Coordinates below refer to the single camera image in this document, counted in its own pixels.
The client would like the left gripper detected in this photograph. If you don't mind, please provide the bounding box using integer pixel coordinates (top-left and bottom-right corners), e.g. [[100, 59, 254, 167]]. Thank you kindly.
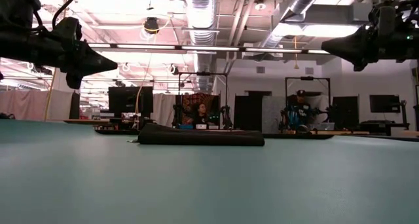
[[45, 16, 118, 90]]

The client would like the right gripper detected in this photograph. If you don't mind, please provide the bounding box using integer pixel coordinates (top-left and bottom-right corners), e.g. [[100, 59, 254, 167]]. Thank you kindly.
[[321, 6, 403, 73]]

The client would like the black towel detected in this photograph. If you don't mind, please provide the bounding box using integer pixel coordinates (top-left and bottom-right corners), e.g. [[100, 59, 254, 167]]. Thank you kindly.
[[128, 122, 266, 147]]

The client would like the narrow black panel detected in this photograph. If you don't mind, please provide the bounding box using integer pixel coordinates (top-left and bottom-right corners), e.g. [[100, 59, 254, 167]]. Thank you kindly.
[[69, 91, 81, 120]]

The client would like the distant wooden table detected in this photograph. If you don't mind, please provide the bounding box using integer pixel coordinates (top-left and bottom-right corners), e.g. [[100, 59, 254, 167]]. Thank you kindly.
[[64, 119, 111, 123], [281, 129, 371, 136]]

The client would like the black ceiling device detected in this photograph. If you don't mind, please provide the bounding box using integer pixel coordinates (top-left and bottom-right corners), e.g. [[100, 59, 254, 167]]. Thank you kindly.
[[143, 16, 161, 35]]

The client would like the person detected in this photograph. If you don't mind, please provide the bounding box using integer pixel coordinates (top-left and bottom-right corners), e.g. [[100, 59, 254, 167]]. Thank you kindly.
[[191, 102, 211, 126], [280, 89, 312, 133]]

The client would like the pale curtain divider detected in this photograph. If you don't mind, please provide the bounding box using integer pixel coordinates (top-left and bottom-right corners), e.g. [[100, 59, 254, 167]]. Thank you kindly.
[[0, 88, 73, 122]]

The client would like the black desk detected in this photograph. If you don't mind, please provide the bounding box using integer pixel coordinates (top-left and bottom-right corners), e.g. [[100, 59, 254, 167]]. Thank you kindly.
[[359, 119, 410, 136]]

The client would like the white curtain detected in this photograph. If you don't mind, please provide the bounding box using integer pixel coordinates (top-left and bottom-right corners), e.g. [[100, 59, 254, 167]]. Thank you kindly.
[[152, 92, 179, 126]]

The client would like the grey partition panel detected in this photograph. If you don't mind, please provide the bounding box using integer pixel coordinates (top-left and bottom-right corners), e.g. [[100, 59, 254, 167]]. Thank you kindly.
[[261, 96, 288, 134]]

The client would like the patterned red tapestry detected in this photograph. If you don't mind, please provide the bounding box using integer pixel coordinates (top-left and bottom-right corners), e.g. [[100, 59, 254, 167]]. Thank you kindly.
[[181, 92, 219, 125]]

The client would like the black partition panel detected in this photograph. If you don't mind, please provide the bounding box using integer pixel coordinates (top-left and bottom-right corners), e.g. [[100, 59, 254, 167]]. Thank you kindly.
[[234, 90, 263, 133]]

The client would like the green table mat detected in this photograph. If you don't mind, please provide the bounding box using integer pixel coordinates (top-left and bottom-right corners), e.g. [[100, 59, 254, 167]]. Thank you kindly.
[[0, 118, 419, 224]]

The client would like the grey ceiling duct box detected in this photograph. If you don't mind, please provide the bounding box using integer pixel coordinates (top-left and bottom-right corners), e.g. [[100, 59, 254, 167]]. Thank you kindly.
[[352, 3, 373, 25]]

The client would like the black metal frame stand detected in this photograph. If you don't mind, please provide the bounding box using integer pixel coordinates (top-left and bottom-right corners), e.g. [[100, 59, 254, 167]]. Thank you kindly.
[[177, 71, 229, 130], [284, 75, 331, 133]]

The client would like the yellow hanging cord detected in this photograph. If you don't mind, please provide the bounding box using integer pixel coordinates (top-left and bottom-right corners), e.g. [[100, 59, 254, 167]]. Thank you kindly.
[[293, 35, 301, 70]]

